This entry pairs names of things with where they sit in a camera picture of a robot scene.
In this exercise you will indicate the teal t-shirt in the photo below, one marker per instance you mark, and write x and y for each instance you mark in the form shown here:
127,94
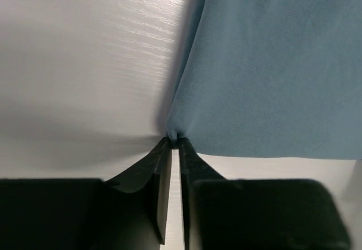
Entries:
271,78

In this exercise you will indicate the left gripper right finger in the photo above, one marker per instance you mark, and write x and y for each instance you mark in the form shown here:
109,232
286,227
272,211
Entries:
192,169

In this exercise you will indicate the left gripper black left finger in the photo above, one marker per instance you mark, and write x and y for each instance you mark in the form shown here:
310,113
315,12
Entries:
136,204

